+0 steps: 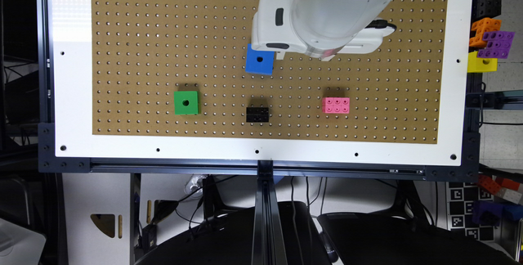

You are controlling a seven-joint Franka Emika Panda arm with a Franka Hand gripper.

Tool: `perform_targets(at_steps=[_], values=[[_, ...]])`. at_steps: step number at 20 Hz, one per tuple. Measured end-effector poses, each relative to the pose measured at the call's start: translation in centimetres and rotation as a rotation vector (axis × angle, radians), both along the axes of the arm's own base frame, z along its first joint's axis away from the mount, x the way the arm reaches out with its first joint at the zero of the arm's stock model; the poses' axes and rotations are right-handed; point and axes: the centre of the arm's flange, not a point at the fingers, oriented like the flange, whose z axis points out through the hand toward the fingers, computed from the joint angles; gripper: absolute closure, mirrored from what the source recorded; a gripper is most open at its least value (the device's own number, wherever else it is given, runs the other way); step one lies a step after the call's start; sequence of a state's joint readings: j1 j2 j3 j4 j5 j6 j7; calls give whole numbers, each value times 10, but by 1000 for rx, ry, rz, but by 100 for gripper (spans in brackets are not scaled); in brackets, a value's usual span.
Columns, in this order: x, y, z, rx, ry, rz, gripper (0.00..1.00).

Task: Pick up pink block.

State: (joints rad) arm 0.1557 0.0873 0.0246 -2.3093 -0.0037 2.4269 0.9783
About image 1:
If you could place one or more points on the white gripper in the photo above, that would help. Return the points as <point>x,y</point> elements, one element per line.
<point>273,31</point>

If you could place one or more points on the pink studded block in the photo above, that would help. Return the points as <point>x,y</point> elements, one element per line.
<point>336,105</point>

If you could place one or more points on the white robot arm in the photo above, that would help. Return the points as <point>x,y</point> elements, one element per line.
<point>319,28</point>

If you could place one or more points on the blue cube block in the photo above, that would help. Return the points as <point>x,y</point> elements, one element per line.
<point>259,62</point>

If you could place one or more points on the black studded block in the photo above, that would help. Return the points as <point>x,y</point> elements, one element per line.
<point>257,115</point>

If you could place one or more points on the green cube block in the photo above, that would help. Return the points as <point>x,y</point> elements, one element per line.
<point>186,102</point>

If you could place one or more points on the yellow block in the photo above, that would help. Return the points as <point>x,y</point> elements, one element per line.
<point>480,65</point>

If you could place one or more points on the purple block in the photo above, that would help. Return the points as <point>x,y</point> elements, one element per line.
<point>498,44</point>

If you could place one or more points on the red orange block pile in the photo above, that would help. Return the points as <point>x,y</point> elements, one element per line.
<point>501,187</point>

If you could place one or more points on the brown pegboard panel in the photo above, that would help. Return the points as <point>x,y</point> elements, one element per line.
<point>145,50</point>

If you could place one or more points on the black chair right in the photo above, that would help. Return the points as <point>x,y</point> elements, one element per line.
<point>365,238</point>

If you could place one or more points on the fiducial marker sheet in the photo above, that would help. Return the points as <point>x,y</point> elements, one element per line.
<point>460,198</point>

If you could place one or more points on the dark blue purple blocks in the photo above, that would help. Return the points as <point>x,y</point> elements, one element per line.
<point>491,213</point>

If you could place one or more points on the white cabinet panel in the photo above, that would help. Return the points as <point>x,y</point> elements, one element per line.
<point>98,214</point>

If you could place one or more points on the black aluminium frame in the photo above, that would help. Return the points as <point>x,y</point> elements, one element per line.
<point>163,167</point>

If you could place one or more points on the black block on frame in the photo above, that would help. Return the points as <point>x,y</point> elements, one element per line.
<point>485,8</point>

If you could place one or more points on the white table frame board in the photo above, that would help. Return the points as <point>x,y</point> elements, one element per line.
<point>69,93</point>

